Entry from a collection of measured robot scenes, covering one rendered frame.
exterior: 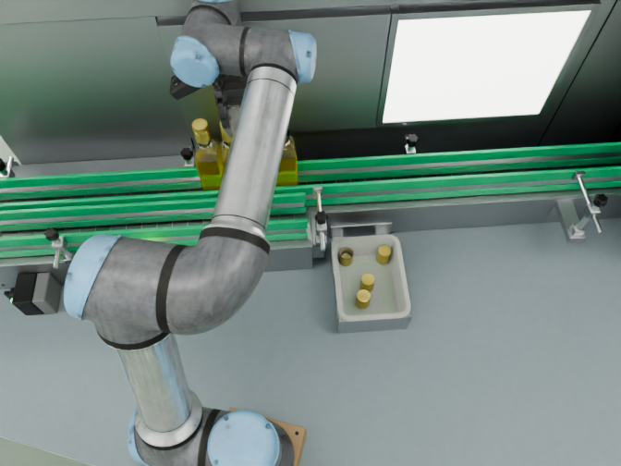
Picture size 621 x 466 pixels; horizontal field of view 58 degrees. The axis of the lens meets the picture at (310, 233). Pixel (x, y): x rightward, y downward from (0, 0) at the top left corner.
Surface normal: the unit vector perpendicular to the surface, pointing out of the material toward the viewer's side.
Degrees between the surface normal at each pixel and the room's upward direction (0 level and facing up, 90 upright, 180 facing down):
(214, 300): 53
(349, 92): 90
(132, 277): 18
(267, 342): 0
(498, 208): 90
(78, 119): 90
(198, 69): 90
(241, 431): 7
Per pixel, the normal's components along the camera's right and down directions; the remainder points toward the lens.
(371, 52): 0.07, 0.86
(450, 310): 0.00, -0.50
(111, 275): -0.07, -0.26
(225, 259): 0.22, -0.33
